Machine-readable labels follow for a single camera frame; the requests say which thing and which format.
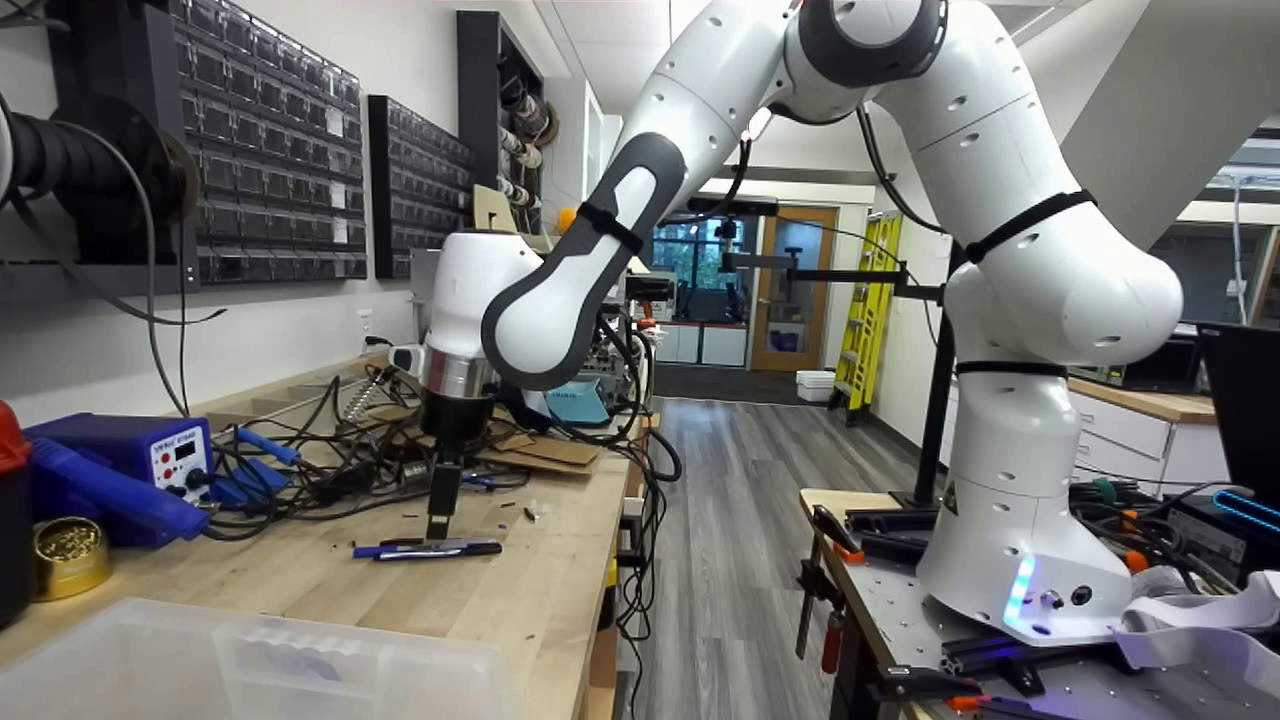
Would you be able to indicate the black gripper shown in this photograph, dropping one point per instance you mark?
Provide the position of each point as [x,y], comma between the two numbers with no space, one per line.
[459,431]

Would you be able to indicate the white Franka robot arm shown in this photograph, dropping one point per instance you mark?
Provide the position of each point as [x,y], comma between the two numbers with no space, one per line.
[1041,307]

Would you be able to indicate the teal box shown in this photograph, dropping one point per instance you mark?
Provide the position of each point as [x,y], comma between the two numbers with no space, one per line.
[579,400]

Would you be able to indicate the clear plastic storage box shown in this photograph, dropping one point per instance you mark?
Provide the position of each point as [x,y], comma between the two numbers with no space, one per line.
[264,664]

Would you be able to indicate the blue box device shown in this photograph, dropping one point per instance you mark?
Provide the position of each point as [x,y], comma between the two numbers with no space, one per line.
[104,498]

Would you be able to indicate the black box blue edges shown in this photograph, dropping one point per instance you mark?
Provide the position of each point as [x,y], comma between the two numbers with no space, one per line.
[1233,524]

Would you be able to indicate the blue marker pen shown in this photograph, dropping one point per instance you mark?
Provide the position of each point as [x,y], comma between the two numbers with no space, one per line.
[474,551]

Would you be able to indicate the wooden board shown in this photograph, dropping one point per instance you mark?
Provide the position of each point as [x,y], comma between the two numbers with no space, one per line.
[547,459]

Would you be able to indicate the blue soldering station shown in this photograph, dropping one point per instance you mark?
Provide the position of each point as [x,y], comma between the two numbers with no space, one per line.
[173,454]

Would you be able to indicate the small parts drawer cabinet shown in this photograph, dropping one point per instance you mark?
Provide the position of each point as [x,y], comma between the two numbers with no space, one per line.
[421,187]

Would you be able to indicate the round gold tin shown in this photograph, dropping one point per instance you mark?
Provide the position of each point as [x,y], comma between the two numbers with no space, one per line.
[69,556]

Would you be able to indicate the white bin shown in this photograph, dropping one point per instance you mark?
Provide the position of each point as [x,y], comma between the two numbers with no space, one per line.
[814,385]

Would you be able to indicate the large parts drawer cabinet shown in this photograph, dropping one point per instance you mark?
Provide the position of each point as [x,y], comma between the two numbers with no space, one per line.
[264,147]

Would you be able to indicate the wooden glass door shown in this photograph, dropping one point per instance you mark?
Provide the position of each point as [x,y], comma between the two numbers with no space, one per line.
[795,285]

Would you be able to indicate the red and black toolbox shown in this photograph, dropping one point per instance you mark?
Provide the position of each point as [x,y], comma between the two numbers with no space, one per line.
[15,506]

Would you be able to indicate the yellow caution sign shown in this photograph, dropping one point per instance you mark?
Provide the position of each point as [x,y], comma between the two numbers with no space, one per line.
[869,312]

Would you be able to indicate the white drawer cabinet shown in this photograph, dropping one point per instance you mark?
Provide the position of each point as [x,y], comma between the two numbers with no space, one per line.
[1145,433]

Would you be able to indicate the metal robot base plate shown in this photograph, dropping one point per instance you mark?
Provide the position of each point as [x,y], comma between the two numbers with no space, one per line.
[907,624]

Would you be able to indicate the black camera stand pole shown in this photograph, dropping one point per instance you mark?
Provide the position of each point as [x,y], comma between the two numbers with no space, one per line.
[936,400]

